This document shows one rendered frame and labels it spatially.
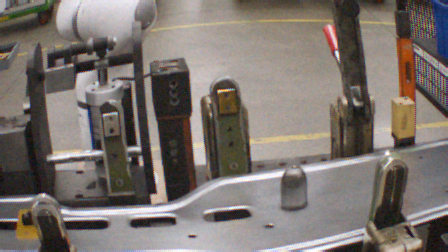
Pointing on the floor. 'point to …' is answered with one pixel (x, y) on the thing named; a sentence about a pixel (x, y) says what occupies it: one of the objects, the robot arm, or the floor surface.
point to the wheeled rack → (30, 10)
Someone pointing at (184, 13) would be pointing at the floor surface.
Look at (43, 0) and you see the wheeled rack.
